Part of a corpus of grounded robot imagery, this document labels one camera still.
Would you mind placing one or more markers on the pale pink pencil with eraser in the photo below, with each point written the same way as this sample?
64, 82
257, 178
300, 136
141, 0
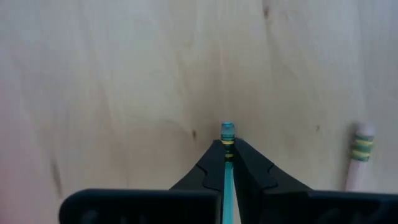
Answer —
357, 174

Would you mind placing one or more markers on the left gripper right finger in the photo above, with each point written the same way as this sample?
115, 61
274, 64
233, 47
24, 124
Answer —
295, 208

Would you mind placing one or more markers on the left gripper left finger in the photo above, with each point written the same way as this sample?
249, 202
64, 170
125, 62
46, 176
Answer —
140, 207

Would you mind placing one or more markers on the teal pencil with eraser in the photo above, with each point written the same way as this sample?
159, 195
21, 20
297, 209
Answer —
228, 186

